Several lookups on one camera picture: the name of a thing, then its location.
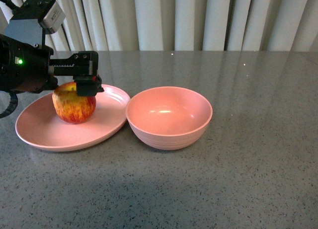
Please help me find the pink plate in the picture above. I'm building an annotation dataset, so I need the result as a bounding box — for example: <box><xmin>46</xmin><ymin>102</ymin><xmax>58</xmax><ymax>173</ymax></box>
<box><xmin>15</xmin><ymin>84</ymin><xmax>131</xmax><ymax>152</ymax></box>

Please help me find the red yellow apple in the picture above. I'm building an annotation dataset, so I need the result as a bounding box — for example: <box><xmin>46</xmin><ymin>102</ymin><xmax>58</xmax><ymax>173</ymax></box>
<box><xmin>52</xmin><ymin>82</ymin><xmax>96</xmax><ymax>124</ymax></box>

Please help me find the black cable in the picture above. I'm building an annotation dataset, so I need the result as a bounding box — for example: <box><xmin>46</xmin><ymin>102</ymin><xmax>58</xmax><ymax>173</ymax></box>
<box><xmin>0</xmin><ymin>91</ymin><xmax>19</xmax><ymax>119</ymax></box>

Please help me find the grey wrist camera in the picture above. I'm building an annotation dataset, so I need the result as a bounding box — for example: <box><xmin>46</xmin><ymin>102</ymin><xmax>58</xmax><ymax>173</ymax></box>
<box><xmin>4</xmin><ymin>0</ymin><xmax>66</xmax><ymax>49</ymax></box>

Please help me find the beige pleated curtain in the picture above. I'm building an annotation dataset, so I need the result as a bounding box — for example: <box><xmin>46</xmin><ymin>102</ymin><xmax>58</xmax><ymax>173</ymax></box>
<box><xmin>0</xmin><ymin>0</ymin><xmax>318</xmax><ymax>52</ymax></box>

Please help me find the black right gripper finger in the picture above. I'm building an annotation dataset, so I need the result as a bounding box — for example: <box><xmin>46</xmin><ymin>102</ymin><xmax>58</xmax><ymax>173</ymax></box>
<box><xmin>74</xmin><ymin>76</ymin><xmax>104</xmax><ymax>97</ymax></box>

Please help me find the pink bowl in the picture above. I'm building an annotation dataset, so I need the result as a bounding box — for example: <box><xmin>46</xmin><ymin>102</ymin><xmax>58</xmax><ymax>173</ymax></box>
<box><xmin>126</xmin><ymin>86</ymin><xmax>213</xmax><ymax>150</ymax></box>

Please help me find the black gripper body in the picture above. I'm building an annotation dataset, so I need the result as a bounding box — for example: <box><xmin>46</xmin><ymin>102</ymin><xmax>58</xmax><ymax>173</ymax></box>
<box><xmin>0</xmin><ymin>35</ymin><xmax>98</xmax><ymax>93</ymax></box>

